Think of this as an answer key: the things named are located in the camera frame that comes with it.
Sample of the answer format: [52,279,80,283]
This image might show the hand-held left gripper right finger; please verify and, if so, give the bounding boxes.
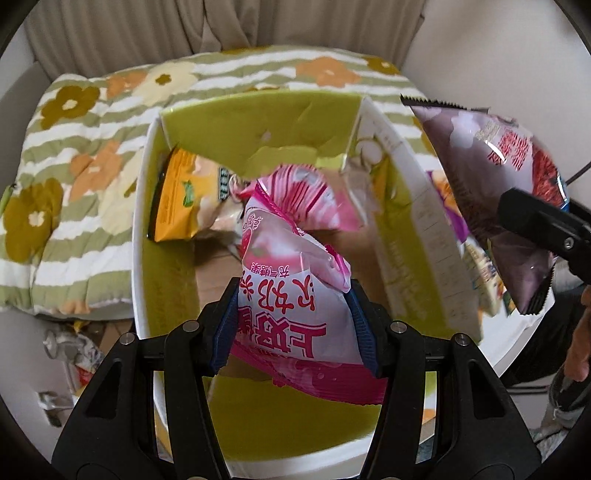
[346,277,542,480]

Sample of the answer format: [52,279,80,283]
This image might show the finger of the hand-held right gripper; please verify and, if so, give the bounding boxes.
[496,187,591,278]

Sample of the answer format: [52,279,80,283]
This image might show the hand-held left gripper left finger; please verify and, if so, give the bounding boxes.
[52,276,243,480]

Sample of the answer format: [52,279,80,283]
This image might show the pink snack bag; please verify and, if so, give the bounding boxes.
[228,164,389,404]

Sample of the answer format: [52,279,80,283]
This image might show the mauve grey snack bag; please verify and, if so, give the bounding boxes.
[399,95,571,315]

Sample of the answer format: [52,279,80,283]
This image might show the green-lined cardboard box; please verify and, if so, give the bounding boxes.
[131,90,485,480]

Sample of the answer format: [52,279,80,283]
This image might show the person's right hand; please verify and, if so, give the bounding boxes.
[566,284,591,384]

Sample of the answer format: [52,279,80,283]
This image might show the yellow green snack packet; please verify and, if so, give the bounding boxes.
[463,239,519,318]

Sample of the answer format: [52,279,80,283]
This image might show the dark cloth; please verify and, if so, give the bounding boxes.
[501,285,583,393]

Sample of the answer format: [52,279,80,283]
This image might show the orange snack bag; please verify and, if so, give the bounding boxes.
[148,148,245,243]

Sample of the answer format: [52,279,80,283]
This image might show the grey patterned cloth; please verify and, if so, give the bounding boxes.
[531,369,591,445]

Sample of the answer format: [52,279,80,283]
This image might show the floral striped blanket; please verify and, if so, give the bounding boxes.
[0,44,444,317]

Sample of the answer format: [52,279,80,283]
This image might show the beige curtain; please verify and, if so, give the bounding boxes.
[23,0,426,79]

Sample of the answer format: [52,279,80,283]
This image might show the black cable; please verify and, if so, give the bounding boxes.
[566,159,591,186]

